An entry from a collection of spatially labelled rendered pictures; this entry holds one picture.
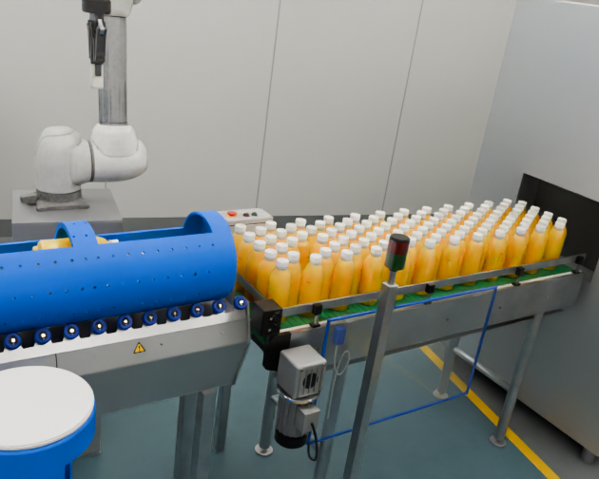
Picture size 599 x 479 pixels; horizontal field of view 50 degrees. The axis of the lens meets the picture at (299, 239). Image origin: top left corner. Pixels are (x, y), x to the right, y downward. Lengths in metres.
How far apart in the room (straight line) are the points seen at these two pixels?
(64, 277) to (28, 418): 0.45
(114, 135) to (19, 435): 1.29
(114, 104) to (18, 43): 2.18
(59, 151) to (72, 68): 2.23
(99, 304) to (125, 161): 0.75
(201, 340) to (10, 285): 0.60
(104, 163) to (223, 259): 0.70
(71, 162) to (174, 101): 2.39
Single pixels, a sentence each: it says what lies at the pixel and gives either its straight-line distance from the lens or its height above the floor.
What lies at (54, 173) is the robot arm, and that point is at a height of 1.20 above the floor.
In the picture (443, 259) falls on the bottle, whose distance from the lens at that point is 2.54.
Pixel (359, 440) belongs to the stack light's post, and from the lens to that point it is 2.34.
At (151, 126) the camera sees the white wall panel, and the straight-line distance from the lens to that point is 4.74.
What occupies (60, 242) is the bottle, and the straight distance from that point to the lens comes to 1.87.
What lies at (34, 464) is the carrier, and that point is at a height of 0.99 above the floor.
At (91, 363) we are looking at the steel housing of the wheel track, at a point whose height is 0.86.
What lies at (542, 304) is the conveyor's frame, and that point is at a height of 0.78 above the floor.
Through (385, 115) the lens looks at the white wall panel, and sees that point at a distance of 5.36.
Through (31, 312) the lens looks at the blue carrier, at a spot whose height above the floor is 1.06.
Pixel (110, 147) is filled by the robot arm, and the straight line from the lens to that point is 2.44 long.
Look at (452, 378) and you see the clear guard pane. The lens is 2.71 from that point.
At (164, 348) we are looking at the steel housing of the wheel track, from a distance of 2.01.
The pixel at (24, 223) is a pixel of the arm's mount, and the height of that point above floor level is 1.07.
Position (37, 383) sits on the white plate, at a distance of 1.59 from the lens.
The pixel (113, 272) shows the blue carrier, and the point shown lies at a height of 1.14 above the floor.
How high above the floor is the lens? 1.94
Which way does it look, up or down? 22 degrees down
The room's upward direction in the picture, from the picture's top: 8 degrees clockwise
